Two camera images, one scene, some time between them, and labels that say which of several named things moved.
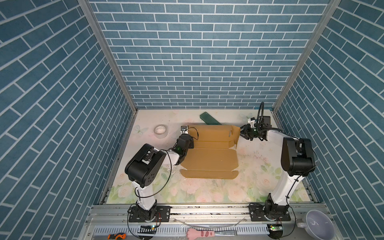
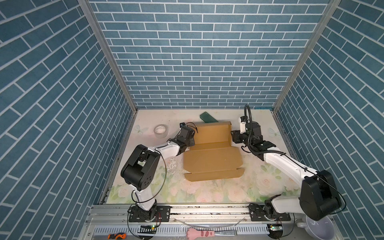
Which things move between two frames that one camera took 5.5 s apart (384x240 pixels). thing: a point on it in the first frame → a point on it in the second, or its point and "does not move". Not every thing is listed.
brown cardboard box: [213, 156] does not move
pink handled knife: [192, 234] does not move
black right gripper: [245, 131] → [235, 136]
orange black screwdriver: [121, 235] does not move
